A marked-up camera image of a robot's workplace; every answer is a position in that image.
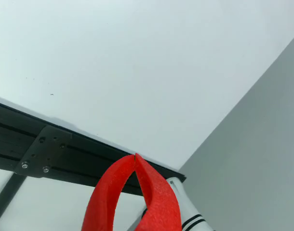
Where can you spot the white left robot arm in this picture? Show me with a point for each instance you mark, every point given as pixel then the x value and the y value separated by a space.
pixel 189 207

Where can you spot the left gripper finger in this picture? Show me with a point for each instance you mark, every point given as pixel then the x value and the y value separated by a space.
pixel 103 199
pixel 164 204

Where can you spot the black bracket plate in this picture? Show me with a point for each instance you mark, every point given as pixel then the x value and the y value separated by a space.
pixel 45 149

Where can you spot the black aluminium frame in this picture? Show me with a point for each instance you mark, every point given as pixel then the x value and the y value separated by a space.
pixel 89 154

